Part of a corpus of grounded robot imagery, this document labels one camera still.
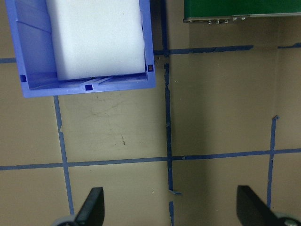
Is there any blue plastic storage bin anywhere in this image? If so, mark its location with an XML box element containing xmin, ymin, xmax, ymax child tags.
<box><xmin>4</xmin><ymin>0</ymin><xmax>157</xmax><ymax>98</ymax></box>

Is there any green conveyor belt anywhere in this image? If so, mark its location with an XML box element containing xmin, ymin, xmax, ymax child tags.
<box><xmin>182</xmin><ymin>0</ymin><xmax>301</xmax><ymax>24</ymax></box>

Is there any white foam pad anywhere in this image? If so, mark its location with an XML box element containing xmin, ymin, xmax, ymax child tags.
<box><xmin>46</xmin><ymin>0</ymin><xmax>146</xmax><ymax>81</ymax></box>

